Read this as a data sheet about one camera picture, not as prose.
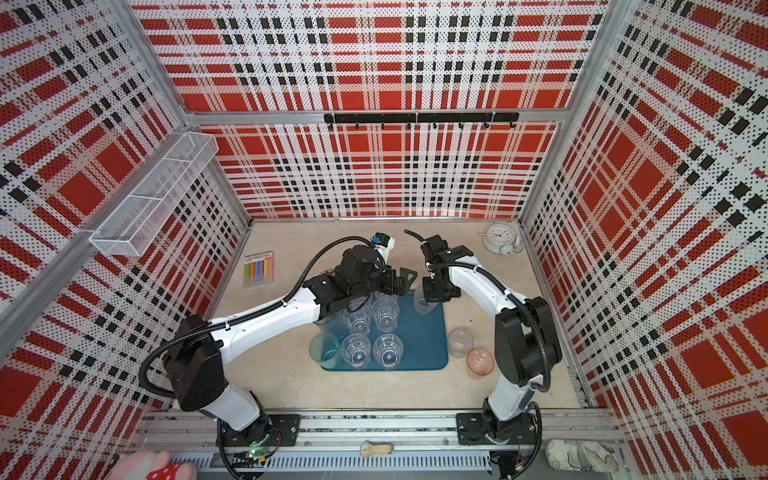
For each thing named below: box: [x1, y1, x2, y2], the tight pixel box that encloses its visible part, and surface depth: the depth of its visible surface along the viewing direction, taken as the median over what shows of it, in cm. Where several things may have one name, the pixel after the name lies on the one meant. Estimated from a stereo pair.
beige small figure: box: [360, 440, 394, 458], surface depth 71 cm
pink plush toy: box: [106, 450, 199, 480], surface depth 66 cm
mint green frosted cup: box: [308, 332, 341, 369], surface depth 82 cm
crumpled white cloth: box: [545, 439, 619, 473], surface depth 69 cm
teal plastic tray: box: [328, 289, 448, 371], surface depth 91 cm
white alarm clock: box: [482, 223, 524, 255], surface depth 111 cm
